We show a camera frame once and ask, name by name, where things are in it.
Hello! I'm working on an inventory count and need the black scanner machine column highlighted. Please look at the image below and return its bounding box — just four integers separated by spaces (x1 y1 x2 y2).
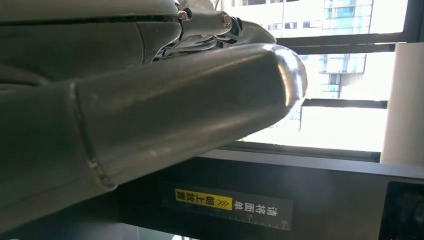
115 149 424 240

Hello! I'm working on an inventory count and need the black column display screen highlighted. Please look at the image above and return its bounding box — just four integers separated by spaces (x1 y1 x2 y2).
378 181 424 240

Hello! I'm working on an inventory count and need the dark window frame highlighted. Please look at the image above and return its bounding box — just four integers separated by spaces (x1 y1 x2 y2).
225 0 424 163

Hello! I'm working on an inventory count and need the black yellow ruler sticker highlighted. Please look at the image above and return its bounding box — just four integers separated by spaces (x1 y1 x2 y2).
162 185 294 232

